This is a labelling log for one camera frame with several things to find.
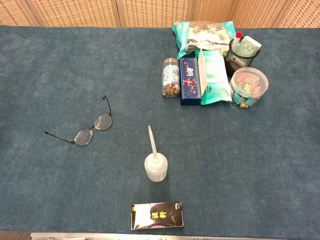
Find teal wet wipes pack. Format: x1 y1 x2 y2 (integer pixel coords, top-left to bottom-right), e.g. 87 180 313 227
199 49 233 106

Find clear snack jar blue label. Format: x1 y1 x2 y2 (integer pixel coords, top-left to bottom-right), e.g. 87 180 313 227
161 57 181 98

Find black box gold characters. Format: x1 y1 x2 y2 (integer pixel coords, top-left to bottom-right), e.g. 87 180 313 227
130 201 185 231

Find teal white snack bag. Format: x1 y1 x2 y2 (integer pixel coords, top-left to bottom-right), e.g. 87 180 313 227
171 20 237 61

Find green white small carton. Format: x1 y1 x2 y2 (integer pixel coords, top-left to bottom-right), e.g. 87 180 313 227
236 35 263 58

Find clear tub of binder clips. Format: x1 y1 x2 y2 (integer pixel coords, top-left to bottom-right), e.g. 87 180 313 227
229 66 270 109

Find red-capped white marker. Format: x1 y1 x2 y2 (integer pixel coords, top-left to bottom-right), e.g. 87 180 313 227
231 31 243 52

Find clear squeeze bottle long nozzle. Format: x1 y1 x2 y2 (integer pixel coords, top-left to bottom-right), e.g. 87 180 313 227
143 125 169 183

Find dark blue rectangular box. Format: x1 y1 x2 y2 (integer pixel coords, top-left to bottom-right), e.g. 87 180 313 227
179 57 203 106

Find blue felt table cover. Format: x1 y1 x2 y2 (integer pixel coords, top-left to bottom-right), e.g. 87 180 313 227
0 24 320 237

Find black mesh pen holder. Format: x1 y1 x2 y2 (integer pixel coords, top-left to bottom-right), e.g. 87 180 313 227
224 37 261 79

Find black wire-frame eyeglasses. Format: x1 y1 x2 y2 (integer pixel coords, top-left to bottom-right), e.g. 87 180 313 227
44 95 113 147

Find woven wicker folding screen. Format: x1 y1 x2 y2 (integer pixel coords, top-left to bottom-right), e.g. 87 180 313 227
0 0 320 29

